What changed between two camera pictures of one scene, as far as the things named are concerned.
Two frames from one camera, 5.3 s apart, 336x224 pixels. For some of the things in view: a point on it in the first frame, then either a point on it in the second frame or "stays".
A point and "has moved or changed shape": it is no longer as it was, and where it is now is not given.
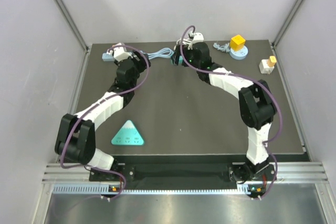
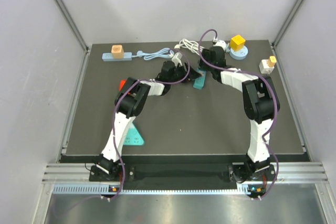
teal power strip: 180,60 has moved or changed shape
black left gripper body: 140,65 to 179,73
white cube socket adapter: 264,67 stays
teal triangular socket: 128,135 stays
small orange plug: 271,61 stays
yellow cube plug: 237,43 stays
